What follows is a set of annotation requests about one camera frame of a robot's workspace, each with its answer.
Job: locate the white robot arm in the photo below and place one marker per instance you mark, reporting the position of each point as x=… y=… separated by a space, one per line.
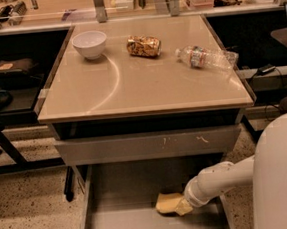
x=266 y=170

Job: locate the white bowl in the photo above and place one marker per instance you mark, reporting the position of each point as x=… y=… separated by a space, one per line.
x=90 y=44

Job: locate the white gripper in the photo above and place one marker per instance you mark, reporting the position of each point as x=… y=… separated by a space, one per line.
x=192 y=195

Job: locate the open grey middle drawer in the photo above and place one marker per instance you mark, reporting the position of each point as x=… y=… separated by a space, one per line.
x=123 y=196

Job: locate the black power adapter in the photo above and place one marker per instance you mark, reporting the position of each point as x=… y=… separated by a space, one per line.
x=265 y=69

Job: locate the black bag on shelf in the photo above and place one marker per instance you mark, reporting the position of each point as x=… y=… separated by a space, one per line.
x=19 y=67

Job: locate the grey top drawer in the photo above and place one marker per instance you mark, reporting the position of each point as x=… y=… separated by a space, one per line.
x=150 y=145

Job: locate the crushed golden can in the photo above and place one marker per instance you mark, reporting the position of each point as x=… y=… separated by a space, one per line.
x=143 y=46

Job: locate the white tissue box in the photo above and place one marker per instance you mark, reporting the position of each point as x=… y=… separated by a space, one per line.
x=123 y=4

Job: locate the yellow sponge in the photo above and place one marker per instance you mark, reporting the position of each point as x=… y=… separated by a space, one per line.
x=167 y=203

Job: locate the clear plastic water bottle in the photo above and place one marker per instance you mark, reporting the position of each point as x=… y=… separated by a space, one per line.
x=201 y=58

